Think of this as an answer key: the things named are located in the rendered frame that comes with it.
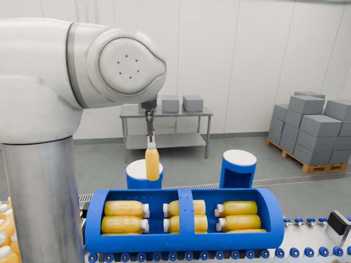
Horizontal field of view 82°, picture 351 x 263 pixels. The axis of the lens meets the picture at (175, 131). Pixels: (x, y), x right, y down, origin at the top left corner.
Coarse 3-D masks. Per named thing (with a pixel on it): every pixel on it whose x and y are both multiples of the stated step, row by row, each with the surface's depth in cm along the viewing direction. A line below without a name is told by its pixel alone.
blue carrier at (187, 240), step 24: (96, 192) 97; (120, 192) 107; (144, 192) 108; (168, 192) 109; (192, 192) 110; (216, 192) 111; (240, 192) 112; (264, 192) 100; (96, 216) 87; (192, 216) 89; (264, 216) 106; (96, 240) 86; (120, 240) 86; (144, 240) 87; (168, 240) 87; (192, 240) 88; (216, 240) 88; (240, 240) 89; (264, 240) 90
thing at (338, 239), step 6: (336, 210) 111; (330, 216) 110; (336, 216) 107; (342, 216) 107; (330, 222) 110; (336, 222) 106; (342, 222) 103; (348, 222) 103; (330, 228) 112; (336, 228) 106; (342, 228) 103; (348, 228) 102; (330, 234) 112; (336, 234) 108; (342, 234) 105; (336, 240) 108; (342, 240) 105; (342, 246) 107
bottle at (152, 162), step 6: (150, 150) 100; (156, 150) 101; (150, 156) 99; (156, 156) 100; (150, 162) 100; (156, 162) 101; (150, 168) 102; (156, 168) 103; (150, 174) 103; (156, 174) 104; (150, 180) 104
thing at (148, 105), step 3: (144, 102) 89; (147, 102) 88; (150, 102) 89; (153, 102) 89; (156, 102) 91; (141, 105) 91; (144, 105) 89; (147, 105) 89; (150, 105) 89; (153, 105) 90; (156, 105) 91; (144, 108) 90; (147, 108) 89; (150, 108) 90; (153, 108) 90; (147, 111) 90; (150, 111) 90; (147, 114) 90; (150, 114) 90
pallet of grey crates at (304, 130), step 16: (304, 96) 372; (320, 96) 389; (288, 112) 382; (304, 112) 349; (320, 112) 354; (336, 112) 331; (272, 128) 432; (288, 128) 385; (304, 128) 347; (320, 128) 317; (336, 128) 322; (272, 144) 447; (288, 144) 386; (304, 144) 349; (320, 144) 328; (336, 144) 336; (304, 160) 350; (320, 160) 341; (336, 160) 348
